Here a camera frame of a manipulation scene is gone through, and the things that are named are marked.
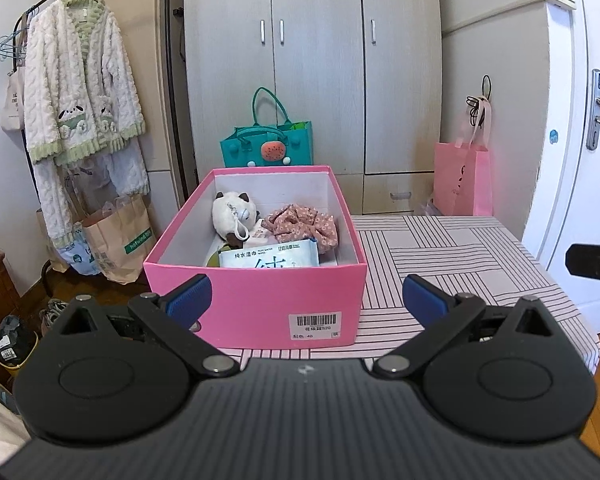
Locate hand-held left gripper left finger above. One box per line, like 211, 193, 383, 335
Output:
45, 274, 241, 378

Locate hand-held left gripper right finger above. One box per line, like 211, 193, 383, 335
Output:
372, 274, 563, 378

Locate pink cardboard box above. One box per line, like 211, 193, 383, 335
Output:
143, 164, 368, 348

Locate blue white wet wipes pack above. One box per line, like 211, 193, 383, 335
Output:
218, 239, 321, 268

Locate panda plush toy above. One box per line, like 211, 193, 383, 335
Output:
211, 191, 261, 248

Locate floral fabric scrunchie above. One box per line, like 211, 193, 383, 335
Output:
261, 203, 340, 257

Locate striped pink tablecloth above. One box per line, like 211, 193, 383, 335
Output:
215, 215, 600, 373

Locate brown paper shopping bag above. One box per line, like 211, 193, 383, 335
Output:
82, 195, 157, 283

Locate white door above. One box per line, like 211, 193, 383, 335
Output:
522, 0, 600, 333

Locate blue white plastic bag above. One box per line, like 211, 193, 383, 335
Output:
59, 222, 101, 276

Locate pink gift bag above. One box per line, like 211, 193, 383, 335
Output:
432, 100, 495, 217

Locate grey sneaker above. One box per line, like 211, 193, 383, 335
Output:
40, 298, 71, 333

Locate teal felt handbag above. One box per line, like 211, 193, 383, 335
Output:
219, 86, 313, 168

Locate black plastic bag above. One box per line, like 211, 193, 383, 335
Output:
0, 315, 37, 368

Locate brown wooden cabinet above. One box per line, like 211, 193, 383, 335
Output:
0, 250, 23, 361

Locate black clothes rack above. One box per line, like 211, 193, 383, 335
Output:
0, 0, 201, 301

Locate yellow grey bedding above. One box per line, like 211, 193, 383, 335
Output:
0, 365, 31, 466

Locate grey wooden wardrobe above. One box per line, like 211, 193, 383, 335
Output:
182, 0, 443, 213

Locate white green fleece pajama jacket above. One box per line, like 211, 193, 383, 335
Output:
22, 0, 147, 166

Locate white canvas tote bag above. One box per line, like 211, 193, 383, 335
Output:
1, 67, 28, 132

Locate black hair ties on hook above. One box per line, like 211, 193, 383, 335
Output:
466, 75, 493, 128

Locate wire clothes hangers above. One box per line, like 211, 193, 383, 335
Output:
0, 10, 36, 68

